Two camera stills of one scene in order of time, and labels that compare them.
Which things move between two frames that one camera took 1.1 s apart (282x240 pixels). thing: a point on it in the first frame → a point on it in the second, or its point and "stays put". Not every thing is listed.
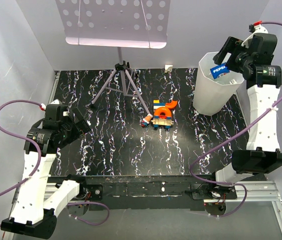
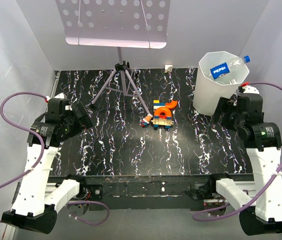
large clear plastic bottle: x=233 y=81 stays put
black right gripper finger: x=231 y=64 → x=226 y=121
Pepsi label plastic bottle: x=219 y=70 stays put
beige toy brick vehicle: x=166 y=122 stays put
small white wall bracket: x=168 y=68 stays put
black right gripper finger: x=231 y=44 → x=220 y=110
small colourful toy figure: x=146 y=120 stays put
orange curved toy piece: x=166 y=109 stays put
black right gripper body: x=242 y=59 → x=236 y=118
